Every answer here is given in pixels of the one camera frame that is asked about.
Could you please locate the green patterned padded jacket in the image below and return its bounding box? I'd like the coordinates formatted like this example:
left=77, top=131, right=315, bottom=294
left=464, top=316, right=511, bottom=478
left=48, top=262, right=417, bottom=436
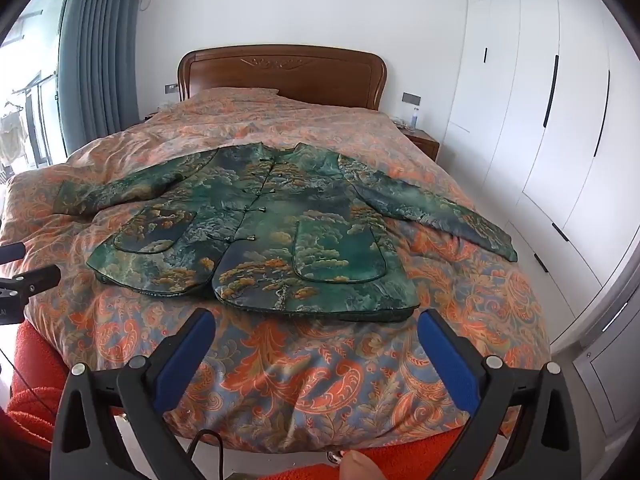
left=54, top=142, right=519, bottom=322

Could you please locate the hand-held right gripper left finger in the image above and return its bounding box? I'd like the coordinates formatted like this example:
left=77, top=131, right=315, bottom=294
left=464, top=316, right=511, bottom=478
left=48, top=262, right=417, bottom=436
left=50, top=307, right=217, bottom=480

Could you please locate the person's right hand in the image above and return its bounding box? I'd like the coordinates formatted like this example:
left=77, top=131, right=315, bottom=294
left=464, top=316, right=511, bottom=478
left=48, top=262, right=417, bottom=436
left=339, top=451, right=388, bottom=480

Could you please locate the blue-grey curtain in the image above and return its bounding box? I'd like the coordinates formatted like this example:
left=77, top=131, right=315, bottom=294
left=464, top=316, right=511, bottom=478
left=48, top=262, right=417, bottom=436
left=59, top=0, right=146, bottom=158

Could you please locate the orange paisley quilt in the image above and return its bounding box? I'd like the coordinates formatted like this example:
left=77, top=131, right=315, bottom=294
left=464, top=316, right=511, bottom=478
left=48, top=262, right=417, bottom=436
left=0, top=87, right=553, bottom=448

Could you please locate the black cable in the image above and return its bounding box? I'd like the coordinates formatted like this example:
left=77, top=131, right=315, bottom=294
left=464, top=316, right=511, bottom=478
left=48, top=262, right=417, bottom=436
left=187, top=430, right=228, bottom=480

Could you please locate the wooden headboard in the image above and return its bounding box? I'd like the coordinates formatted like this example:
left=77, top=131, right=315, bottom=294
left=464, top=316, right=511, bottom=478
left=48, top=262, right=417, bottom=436
left=177, top=45, right=388, bottom=111

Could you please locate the grey door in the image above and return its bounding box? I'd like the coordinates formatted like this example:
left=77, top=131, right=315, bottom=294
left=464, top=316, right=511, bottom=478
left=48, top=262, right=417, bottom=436
left=570, top=255, right=640, bottom=411

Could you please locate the window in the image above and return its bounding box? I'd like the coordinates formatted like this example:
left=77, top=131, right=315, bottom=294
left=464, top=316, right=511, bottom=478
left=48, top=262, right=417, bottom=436
left=0, top=0, right=69, bottom=186

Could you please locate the white wardrobe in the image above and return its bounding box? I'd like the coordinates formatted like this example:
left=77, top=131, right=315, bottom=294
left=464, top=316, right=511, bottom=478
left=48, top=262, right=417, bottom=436
left=440, top=0, right=640, bottom=311

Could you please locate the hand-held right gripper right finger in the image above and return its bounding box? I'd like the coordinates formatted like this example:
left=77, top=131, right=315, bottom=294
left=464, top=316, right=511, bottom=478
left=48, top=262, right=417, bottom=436
left=417, top=309, right=583, bottom=480

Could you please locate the wooden nightstand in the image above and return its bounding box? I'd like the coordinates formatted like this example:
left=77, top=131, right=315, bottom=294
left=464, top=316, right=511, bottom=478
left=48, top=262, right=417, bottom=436
left=397, top=127, right=441, bottom=162

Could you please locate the hanging laundry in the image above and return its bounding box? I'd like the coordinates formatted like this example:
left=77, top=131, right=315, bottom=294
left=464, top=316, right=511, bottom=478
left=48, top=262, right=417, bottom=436
left=0, top=102, right=29, bottom=166

